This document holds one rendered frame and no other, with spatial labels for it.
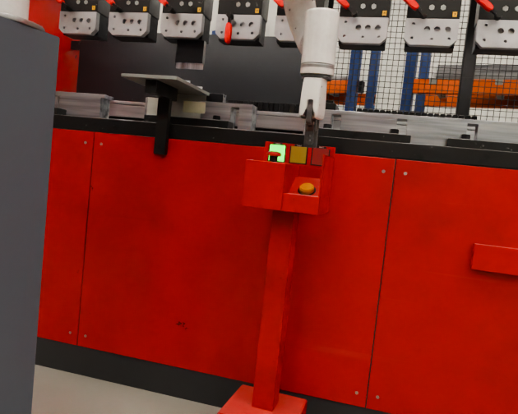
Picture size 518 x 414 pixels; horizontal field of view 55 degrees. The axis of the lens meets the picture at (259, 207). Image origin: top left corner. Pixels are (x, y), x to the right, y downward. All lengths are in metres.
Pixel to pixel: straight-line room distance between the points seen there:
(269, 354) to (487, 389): 0.61
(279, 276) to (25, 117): 0.71
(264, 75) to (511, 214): 1.21
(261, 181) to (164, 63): 1.25
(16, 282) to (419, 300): 1.03
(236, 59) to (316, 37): 1.05
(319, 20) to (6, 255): 0.88
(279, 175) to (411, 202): 0.41
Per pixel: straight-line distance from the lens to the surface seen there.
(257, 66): 2.24
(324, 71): 1.26
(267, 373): 1.39
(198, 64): 1.78
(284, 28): 1.67
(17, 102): 1.16
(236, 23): 1.74
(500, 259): 1.47
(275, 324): 1.35
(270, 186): 1.25
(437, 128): 1.59
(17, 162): 1.16
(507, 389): 1.58
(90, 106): 1.92
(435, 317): 1.50
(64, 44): 2.64
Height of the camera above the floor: 0.75
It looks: 4 degrees down
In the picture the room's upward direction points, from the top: 6 degrees clockwise
